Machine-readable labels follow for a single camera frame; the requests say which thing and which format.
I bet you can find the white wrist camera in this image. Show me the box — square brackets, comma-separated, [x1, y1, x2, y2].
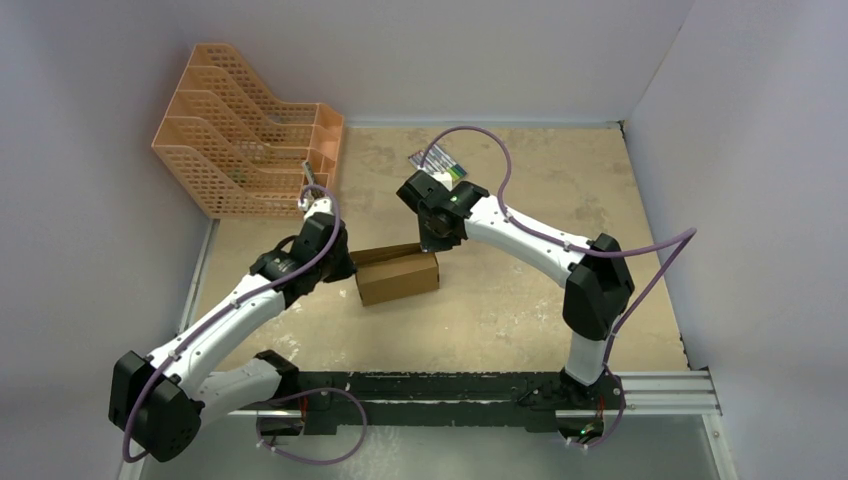
[430, 165, 467, 190]
[298, 196, 335, 218]

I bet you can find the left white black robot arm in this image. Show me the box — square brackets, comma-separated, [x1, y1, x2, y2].
[108, 209, 356, 463]

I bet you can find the pack of coloured markers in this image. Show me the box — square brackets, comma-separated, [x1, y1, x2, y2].
[408, 145, 468, 182]

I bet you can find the orange plastic file rack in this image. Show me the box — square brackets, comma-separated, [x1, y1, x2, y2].
[152, 43, 344, 219]

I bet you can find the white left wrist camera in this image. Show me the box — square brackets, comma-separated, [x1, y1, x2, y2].
[298, 196, 335, 218]

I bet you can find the brown cardboard box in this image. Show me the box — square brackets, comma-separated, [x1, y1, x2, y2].
[350, 243, 440, 307]

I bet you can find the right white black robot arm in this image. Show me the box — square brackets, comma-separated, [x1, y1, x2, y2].
[397, 171, 635, 407]

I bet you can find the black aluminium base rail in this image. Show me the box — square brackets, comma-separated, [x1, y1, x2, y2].
[238, 371, 720, 443]

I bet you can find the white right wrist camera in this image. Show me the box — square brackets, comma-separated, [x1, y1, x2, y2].
[430, 165, 467, 190]

